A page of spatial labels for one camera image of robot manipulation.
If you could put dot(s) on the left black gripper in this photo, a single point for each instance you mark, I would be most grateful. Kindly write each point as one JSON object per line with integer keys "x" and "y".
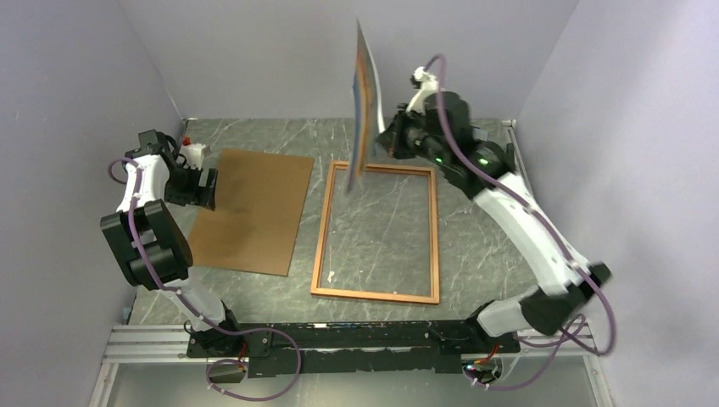
{"x": 200, "y": 195}

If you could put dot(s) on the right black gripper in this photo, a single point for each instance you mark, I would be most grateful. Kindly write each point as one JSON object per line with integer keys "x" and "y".
{"x": 392, "y": 137}

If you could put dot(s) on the sunset landscape photo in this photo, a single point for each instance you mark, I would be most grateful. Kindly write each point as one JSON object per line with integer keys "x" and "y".
{"x": 368, "y": 115}

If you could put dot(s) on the brown backing board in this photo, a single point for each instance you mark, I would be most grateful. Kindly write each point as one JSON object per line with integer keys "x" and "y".
{"x": 259, "y": 201}

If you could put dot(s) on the wooden picture frame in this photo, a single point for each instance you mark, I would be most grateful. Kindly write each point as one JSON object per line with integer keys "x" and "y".
{"x": 382, "y": 236}

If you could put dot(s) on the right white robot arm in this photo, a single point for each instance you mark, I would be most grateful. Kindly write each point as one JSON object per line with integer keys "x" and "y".
{"x": 485, "y": 172}

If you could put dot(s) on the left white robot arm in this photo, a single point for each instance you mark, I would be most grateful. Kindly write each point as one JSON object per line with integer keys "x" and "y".
{"x": 145, "y": 240}

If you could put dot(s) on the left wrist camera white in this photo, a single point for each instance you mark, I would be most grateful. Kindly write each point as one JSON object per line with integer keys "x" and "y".
{"x": 193, "y": 154}

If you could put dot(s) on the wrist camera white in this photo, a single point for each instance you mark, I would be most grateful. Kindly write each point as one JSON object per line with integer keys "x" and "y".
{"x": 426, "y": 84}
{"x": 193, "y": 154}

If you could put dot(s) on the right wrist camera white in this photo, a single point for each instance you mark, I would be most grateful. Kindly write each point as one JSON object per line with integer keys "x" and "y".
{"x": 426, "y": 84}

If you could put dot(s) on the aluminium extrusion rail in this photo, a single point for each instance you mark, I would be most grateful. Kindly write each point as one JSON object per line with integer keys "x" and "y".
{"x": 147, "y": 344}

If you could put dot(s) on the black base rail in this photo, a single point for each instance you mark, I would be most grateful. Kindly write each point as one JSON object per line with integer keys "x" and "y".
{"x": 442, "y": 346}

